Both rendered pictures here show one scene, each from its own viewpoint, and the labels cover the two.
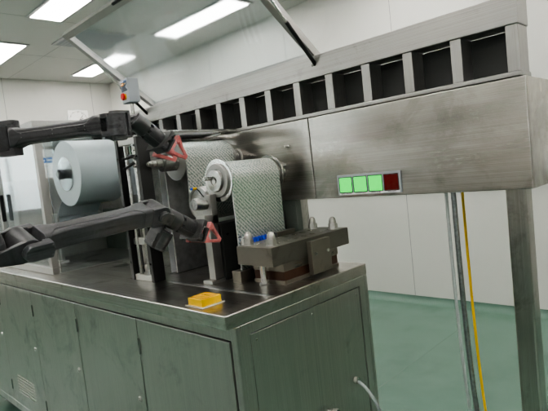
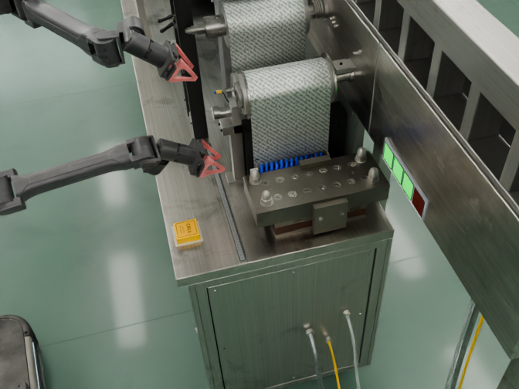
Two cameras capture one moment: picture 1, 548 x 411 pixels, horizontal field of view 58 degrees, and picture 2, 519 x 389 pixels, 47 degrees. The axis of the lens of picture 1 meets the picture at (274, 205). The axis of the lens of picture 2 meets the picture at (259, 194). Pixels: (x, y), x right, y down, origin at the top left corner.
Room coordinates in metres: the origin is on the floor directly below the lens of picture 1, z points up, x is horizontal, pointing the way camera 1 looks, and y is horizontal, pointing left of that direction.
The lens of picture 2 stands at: (0.54, -0.61, 2.23)
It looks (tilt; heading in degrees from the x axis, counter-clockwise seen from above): 45 degrees down; 33
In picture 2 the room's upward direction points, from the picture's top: 3 degrees counter-clockwise
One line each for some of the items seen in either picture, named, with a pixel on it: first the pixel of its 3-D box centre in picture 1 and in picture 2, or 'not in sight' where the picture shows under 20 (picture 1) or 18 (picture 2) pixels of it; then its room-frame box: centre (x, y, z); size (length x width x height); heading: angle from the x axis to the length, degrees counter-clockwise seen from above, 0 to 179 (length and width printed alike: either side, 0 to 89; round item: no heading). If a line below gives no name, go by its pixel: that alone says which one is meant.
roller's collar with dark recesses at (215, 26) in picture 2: (168, 162); (214, 26); (1.85, 0.38, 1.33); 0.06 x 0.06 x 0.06; 46
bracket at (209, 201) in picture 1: (209, 239); (232, 143); (1.68, 0.24, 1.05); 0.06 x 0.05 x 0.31; 136
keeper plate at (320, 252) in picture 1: (320, 254); (330, 216); (1.62, -0.14, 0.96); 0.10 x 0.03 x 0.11; 136
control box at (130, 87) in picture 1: (128, 90); not in sight; (2.09, 0.56, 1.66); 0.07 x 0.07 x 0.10; 40
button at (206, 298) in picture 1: (205, 299); (186, 231); (1.41, 0.23, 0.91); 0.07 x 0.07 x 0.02; 46
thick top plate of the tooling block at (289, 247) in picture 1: (295, 245); (315, 187); (1.68, -0.06, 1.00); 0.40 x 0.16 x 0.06; 136
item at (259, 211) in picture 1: (260, 215); (291, 136); (1.73, 0.05, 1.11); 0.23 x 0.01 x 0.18; 136
